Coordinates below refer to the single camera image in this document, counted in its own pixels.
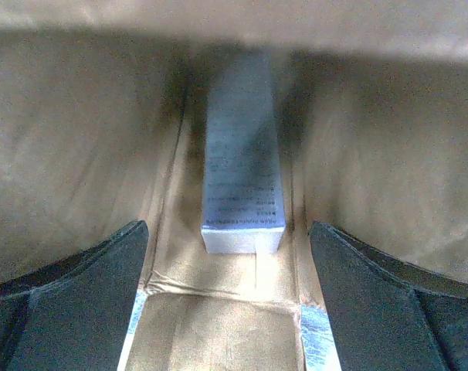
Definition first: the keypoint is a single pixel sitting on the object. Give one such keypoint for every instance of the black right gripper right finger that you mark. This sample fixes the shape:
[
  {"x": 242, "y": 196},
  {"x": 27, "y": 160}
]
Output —
[{"x": 386, "y": 314}]

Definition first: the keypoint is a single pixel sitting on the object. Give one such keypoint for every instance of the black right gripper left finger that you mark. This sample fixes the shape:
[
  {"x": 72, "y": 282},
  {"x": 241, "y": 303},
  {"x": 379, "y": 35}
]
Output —
[{"x": 74, "y": 314}]

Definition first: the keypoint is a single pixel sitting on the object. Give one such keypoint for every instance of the brown cardboard express box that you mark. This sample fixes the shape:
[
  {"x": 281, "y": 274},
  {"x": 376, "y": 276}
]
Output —
[{"x": 103, "y": 121}]

